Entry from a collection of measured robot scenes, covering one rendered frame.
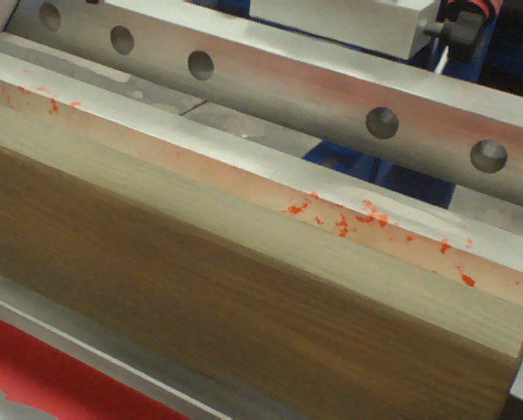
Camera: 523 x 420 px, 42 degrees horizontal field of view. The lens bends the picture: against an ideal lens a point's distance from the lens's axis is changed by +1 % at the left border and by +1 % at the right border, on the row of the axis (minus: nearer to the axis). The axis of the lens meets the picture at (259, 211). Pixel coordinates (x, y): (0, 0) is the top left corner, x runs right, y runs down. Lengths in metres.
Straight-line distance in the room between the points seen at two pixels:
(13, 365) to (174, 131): 0.19
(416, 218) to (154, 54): 0.23
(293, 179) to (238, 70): 0.10
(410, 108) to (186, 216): 0.23
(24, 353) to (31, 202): 0.09
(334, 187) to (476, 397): 0.21
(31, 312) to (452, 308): 0.17
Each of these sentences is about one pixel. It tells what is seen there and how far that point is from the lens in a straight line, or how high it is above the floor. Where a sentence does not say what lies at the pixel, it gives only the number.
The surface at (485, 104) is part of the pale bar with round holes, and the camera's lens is 0.44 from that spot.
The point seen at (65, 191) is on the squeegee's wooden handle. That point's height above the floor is 1.05.
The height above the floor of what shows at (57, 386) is 0.95.
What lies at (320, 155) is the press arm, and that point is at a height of 0.92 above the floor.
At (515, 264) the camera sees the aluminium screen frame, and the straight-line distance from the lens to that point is 0.38.
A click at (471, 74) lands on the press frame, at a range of 0.71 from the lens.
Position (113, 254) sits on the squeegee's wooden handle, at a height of 1.03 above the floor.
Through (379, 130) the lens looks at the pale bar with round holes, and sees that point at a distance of 0.46.
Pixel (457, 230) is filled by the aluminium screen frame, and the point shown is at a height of 0.99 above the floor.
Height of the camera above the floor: 1.18
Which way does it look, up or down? 32 degrees down
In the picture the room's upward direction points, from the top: 9 degrees clockwise
